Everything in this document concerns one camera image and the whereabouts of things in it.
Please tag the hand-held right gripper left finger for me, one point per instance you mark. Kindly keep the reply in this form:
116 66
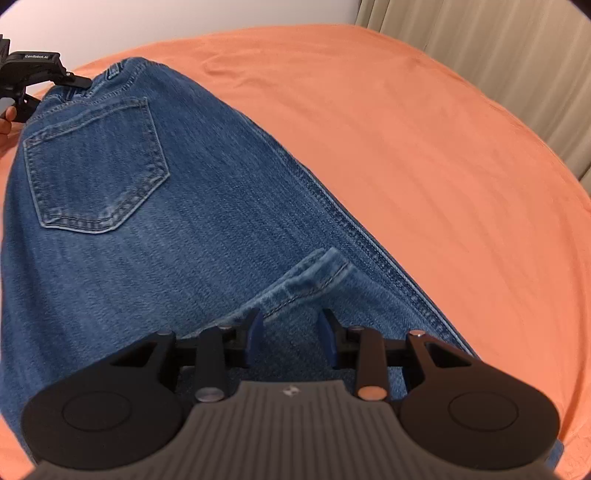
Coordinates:
254 337

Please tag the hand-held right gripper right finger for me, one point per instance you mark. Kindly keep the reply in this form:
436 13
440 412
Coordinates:
327 337

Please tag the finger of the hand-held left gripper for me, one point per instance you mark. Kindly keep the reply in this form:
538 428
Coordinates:
27 107
74 79

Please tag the blue denim pants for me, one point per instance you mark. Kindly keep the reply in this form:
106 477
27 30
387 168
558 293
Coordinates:
161 221

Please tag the person's left hand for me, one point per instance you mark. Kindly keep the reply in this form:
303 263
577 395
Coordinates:
7 121

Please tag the orange bed sheet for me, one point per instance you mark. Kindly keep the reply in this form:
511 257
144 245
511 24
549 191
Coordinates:
415 184

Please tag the beige curtain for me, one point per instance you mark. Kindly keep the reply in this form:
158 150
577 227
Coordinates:
508 55

